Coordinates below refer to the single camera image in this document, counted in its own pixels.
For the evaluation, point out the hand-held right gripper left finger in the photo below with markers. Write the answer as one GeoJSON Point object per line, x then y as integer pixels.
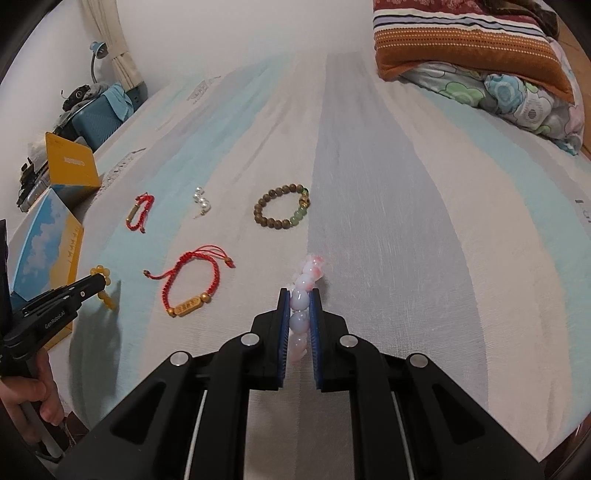
{"type": "Point", "coordinates": [282, 332]}

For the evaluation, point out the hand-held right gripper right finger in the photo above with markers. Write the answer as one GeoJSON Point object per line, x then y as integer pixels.
{"type": "Point", "coordinates": [315, 337]}

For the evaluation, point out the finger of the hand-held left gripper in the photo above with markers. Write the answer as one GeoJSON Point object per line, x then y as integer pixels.
{"type": "Point", "coordinates": [81, 287]}

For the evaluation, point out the blue yellow cardboard box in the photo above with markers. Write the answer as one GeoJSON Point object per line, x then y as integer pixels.
{"type": "Point", "coordinates": [41, 230]}

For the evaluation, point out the white pearl jewelry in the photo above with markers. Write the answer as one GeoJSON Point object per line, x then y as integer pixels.
{"type": "Point", "coordinates": [202, 199]}

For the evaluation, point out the person's left hand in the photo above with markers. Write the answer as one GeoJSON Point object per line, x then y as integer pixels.
{"type": "Point", "coordinates": [42, 397]}

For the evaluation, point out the silver suitcase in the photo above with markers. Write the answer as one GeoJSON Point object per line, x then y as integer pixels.
{"type": "Point", "coordinates": [32, 194]}

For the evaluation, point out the dark small boxes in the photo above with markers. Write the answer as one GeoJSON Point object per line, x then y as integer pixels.
{"type": "Point", "coordinates": [32, 170]}

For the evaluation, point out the white plastic bag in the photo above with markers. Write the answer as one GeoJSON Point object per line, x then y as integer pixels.
{"type": "Point", "coordinates": [36, 148]}

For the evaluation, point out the teal suitcase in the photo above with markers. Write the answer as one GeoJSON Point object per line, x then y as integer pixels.
{"type": "Point", "coordinates": [97, 124]}

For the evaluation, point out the teal cloth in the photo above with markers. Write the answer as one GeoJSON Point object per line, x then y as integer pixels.
{"type": "Point", "coordinates": [117, 101]}

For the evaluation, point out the black device on suitcase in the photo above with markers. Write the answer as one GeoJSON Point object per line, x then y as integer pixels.
{"type": "Point", "coordinates": [76, 96]}

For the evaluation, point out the blue desk lamp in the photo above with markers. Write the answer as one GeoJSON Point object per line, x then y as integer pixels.
{"type": "Point", "coordinates": [98, 50]}

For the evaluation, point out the beige curtain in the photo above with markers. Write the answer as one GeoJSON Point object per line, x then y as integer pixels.
{"type": "Point", "coordinates": [117, 50]}

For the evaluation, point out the floral pillow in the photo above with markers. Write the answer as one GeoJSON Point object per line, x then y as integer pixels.
{"type": "Point", "coordinates": [512, 97]}

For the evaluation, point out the striped orange pillow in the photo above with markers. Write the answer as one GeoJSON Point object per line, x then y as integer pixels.
{"type": "Point", "coordinates": [461, 46]}

